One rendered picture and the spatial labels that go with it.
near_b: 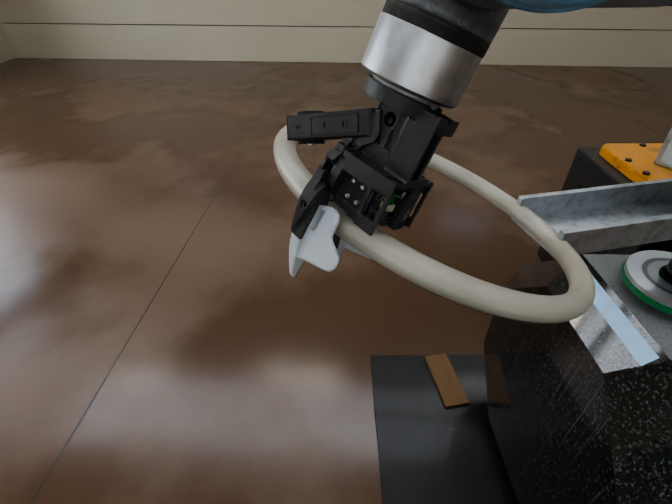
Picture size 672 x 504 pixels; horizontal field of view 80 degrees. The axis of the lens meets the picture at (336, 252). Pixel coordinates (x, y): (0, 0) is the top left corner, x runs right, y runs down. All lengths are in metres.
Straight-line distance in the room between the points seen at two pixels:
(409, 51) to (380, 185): 0.10
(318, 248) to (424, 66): 0.19
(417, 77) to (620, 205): 0.69
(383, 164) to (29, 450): 1.84
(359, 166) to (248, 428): 1.48
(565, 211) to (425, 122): 0.56
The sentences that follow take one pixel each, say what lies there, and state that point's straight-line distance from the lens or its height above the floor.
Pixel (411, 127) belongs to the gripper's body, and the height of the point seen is 1.38.
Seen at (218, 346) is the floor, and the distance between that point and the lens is 2.01.
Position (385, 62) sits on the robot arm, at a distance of 0.34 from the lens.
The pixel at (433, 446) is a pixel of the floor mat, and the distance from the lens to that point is 1.70.
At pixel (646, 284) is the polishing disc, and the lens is 1.13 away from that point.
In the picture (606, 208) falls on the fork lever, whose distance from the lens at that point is 0.94.
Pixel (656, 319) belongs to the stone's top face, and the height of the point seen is 0.84.
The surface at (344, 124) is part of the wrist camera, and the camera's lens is 0.39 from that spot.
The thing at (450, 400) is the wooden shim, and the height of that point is 0.03.
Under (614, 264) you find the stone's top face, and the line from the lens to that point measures 1.27.
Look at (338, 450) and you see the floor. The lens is 1.67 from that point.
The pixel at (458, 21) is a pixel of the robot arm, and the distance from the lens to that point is 0.34.
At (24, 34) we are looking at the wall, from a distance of 8.67.
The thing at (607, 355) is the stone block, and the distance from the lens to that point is 1.10.
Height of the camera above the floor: 1.50
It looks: 38 degrees down
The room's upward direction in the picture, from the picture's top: straight up
